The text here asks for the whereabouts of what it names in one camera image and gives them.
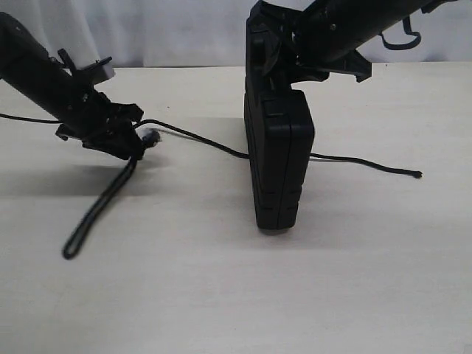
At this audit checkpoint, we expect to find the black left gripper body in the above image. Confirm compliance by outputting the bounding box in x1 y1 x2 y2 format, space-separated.
56 49 145 160

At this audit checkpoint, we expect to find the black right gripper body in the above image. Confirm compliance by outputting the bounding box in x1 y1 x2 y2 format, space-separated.
285 7 372 83

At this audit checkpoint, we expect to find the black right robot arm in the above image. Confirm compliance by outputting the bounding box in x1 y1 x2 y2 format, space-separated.
246 1 442 89

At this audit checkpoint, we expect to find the thin black left cable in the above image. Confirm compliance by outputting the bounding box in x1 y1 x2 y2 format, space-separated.
0 113 60 123

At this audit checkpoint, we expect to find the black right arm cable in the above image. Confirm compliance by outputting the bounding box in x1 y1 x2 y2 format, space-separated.
379 16 422 51

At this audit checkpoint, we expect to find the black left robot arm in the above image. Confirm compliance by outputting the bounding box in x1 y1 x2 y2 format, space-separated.
1 13 145 160

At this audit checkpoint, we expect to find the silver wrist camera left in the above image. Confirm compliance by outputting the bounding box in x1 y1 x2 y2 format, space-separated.
75 57 115 86

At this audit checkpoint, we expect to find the black braided rope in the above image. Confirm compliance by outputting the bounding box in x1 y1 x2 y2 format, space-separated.
62 118 423 260

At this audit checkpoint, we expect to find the white curtain backdrop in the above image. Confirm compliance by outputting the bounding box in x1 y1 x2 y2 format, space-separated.
1 0 471 67

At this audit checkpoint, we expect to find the black plastic carrying case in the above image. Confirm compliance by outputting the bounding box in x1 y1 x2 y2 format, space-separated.
243 0 316 232

